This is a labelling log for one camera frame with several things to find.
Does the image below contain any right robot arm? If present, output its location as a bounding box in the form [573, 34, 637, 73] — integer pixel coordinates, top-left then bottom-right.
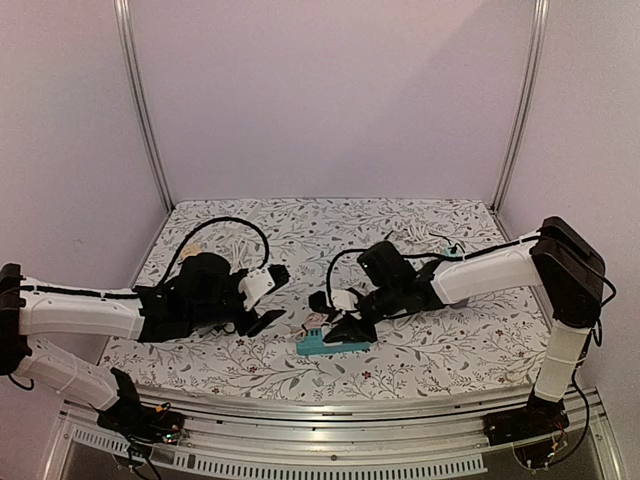
[309, 216, 616, 436]

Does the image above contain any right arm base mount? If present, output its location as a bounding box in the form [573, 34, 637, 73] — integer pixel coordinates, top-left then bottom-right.
[482, 394, 570, 446]

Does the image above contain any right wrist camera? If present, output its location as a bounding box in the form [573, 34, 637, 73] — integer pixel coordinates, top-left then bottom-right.
[330, 290, 359, 313]

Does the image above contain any purple power strip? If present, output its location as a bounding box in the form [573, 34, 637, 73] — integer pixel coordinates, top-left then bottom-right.
[449, 299, 469, 309]

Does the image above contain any beige short cable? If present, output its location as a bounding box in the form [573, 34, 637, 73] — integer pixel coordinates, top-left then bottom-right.
[294, 312, 331, 344]

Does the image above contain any aluminium front rail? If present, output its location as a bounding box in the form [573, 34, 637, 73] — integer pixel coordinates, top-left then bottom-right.
[44, 387, 630, 479]

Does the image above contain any right aluminium frame post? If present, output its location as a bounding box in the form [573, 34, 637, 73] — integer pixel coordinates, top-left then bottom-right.
[490, 0, 550, 215]

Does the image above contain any white power strip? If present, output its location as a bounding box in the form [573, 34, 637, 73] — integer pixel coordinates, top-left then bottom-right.
[245, 199, 263, 214]

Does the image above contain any floral table cloth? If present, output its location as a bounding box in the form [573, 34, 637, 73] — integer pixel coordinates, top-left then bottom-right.
[100, 199, 549, 403]

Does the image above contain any left aluminium frame post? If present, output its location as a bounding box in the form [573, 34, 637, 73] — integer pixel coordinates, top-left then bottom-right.
[113, 0, 175, 214]

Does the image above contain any beige charger plug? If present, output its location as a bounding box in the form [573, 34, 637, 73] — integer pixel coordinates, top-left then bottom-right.
[180, 243, 201, 260]

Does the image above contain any white coiled power cord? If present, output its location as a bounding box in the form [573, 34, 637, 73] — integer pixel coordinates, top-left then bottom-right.
[382, 222, 441, 249]

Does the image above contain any teal blue power strip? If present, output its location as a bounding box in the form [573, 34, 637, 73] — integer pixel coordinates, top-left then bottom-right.
[296, 328, 371, 356]

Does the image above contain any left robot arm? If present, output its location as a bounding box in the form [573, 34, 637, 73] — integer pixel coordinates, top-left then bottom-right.
[1, 253, 290, 434]

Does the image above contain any aluminium frame post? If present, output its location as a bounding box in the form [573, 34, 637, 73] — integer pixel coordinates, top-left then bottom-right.
[490, 0, 550, 215]
[113, 0, 175, 214]

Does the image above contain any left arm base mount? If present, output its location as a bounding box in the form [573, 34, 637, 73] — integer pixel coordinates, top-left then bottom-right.
[97, 368, 185, 444]

